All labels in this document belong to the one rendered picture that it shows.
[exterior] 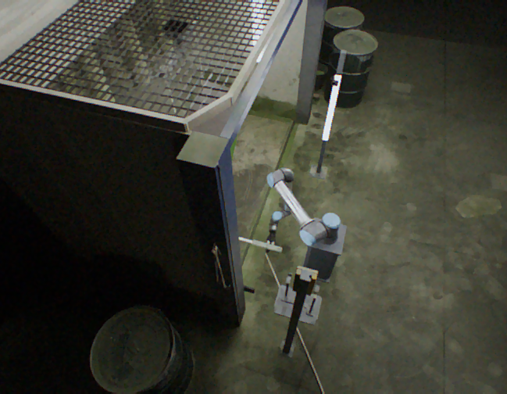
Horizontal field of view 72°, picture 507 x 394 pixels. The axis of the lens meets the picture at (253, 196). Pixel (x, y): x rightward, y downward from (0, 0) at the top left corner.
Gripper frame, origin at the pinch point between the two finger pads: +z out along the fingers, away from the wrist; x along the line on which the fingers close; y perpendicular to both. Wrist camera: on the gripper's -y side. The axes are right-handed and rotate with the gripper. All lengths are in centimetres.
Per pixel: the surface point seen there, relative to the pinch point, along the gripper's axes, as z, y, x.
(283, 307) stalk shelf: 65, -74, -8
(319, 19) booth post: -230, -88, 11
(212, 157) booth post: 33, -207, 65
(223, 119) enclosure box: -47, -125, 73
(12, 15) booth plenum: -37, -177, 197
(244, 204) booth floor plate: -55, 36, 34
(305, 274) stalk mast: 59, -159, 4
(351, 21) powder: -343, -16, -46
